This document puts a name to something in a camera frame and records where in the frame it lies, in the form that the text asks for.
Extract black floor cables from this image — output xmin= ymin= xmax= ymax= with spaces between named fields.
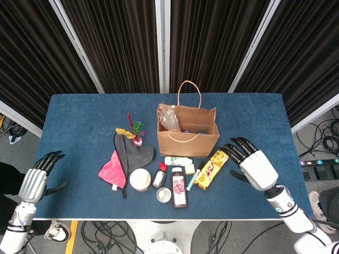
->
xmin=80 ymin=220 xmax=140 ymax=254
xmin=0 ymin=113 xmax=26 ymax=145
xmin=296 ymin=105 xmax=339 ymax=160

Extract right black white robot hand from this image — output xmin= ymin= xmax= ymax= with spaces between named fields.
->
xmin=220 ymin=137 xmax=280 ymax=192

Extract pink and gray cloth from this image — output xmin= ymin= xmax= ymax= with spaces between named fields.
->
xmin=98 ymin=132 xmax=157 ymax=199

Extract gold biscuit packet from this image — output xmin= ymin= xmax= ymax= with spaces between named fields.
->
xmin=193 ymin=149 xmax=230 ymax=191

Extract colourful feather shuttlecock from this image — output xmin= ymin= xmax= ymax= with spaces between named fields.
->
xmin=115 ymin=112 xmax=147 ymax=147

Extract grape juice bottle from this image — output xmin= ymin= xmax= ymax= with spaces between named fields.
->
xmin=170 ymin=166 xmax=190 ymax=210

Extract black pleated partition panel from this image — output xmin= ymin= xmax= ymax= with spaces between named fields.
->
xmin=49 ymin=0 xmax=163 ymax=94
xmin=0 ymin=0 xmax=99 ymax=138
xmin=163 ymin=0 xmax=281 ymax=94
xmin=234 ymin=0 xmax=339 ymax=134

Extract white sneaker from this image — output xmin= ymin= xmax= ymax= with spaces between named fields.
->
xmin=43 ymin=220 xmax=70 ymax=242

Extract round tin of paper clips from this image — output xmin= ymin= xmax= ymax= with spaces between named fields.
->
xmin=156 ymin=186 xmax=173 ymax=204

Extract clear jar of rubber bands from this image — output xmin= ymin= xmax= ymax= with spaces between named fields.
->
xmin=129 ymin=168 xmax=153 ymax=192

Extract green white marker pen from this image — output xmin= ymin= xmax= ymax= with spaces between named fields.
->
xmin=185 ymin=161 xmax=206 ymax=192

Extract brown paper bag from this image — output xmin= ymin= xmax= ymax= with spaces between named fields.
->
xmin=156 ymin=80 xmax=221 ymax=159

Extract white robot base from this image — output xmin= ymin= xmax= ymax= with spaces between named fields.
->
xmin=126 ymin=220 xmax=202 ymax=254

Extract blue felt table cover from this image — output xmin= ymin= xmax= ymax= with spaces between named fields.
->
xmin=33 ymin=92 xmax=314 ymax=221

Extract black ink bottle red cap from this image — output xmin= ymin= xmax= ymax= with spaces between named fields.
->
xmin=151 ymin=161 xmax=168 ymax=189

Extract grey sneaker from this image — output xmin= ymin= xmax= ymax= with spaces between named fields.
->
xmin=308 ymin=190 xmax=337 ymax=234

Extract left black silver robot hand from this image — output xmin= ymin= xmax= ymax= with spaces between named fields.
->
xmin=18 ymin=150 xmax=68 ymax=204

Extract clear plastic sleeve pack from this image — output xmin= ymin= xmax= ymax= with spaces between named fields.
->
xmin=156 ymin=104 xmax=182 ymax=132

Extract white green plastic bottle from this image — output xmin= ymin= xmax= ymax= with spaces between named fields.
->
xmin=164 ymin=156 xmax=193 ymax=166

